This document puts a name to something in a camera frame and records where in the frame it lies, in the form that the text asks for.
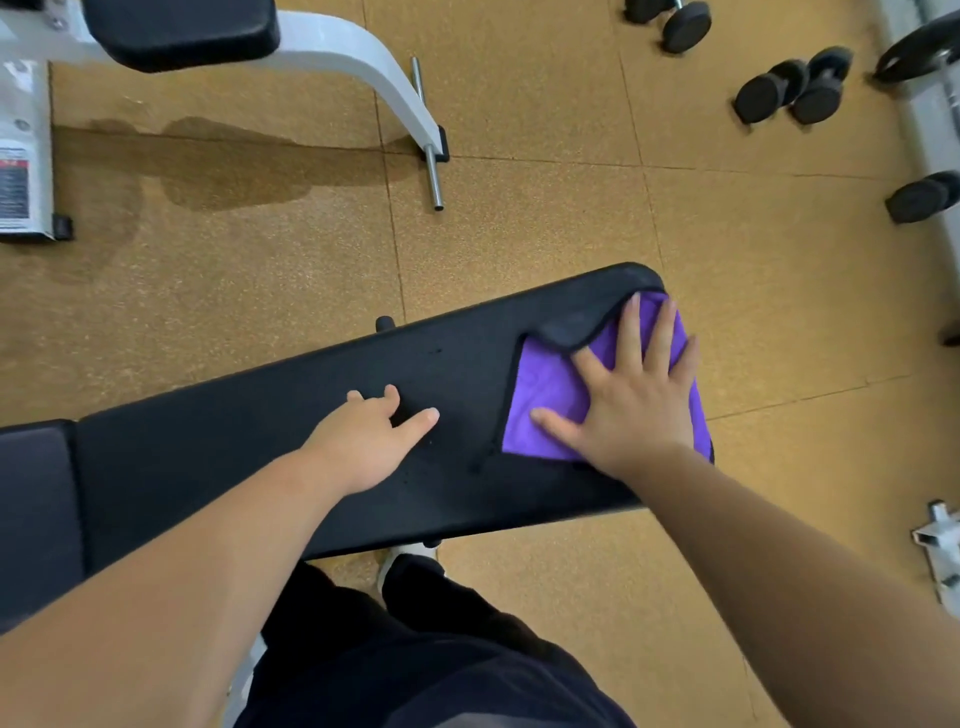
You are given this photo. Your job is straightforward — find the white weight rack rail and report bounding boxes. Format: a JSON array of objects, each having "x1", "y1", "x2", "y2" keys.
[{"x1": 873, "y1": 0, "x2": 960, "y2": 249}]

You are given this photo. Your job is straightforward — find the person's right forearm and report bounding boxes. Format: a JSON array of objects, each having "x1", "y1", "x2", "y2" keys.
[{"x1": 618, "y1": 442, "x2": 960, "y2": 728}]

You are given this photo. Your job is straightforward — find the person's left hand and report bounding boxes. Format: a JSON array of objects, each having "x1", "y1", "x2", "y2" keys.
[{"x1": 298, "y1": 384, "x2": 441, "y2": 498}]

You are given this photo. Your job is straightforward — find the person's right hand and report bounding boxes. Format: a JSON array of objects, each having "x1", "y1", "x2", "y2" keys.
[{"x1": 530, "y1": 292, "x2": 702, "y2": 481}]

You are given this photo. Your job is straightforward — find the black weight plate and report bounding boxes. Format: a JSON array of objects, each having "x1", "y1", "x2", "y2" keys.
[{"x1": 873, "y1": 11, "x2": 960, "y2": 84}]

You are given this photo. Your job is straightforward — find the black machine seat pad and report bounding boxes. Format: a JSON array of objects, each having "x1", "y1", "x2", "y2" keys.
[{"x1": 81, "y1": 0, "x2": 282, "y2": 74}]

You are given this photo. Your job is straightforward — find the person's black trousers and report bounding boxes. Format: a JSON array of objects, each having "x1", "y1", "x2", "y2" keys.
[{"x1": 234, "y1": 555, "x2": 639, "y2": 728}]

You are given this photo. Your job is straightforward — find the purple microfibre cloth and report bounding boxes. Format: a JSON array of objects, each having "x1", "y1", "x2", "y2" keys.
[{"x1": 501, "y1": 289, "x2": 715, "y2": 465}]

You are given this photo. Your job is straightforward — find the black padded workout bench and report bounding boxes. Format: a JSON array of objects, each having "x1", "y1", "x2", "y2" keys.
[{"x1": 0, "y1": 262, "x2": 715, "y2": 635}]

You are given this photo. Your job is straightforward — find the black dumbbell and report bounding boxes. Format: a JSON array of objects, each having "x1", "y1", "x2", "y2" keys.
[
  {"x1": 624, "y1": 0, "x2": 713, "y2": 55},
  {"x1": 790, "y1": 46, "x2": 855, "y2": 126},
  {"x1": 732, "y1": 59, "x2": 811, "y2": 126},
  {"x1": 885, "y1": 171, "x2": 960, "y2": 225}
]

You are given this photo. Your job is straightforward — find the white metal bracket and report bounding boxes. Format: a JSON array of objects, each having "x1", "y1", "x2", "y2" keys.
[{"x1": 911, "y1": 501, "x2": 960, "y2": 620}]

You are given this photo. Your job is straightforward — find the white gym machine frame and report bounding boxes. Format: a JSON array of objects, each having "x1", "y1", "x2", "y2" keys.
[{"x1": 0, "y1": 0, "x2": 451, "y2": 243}]

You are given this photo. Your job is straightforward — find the person's left forearm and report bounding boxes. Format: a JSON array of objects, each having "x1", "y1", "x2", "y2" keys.
[{"x1": 0, "y1": 448, "x2": 350, "y2": 728}]

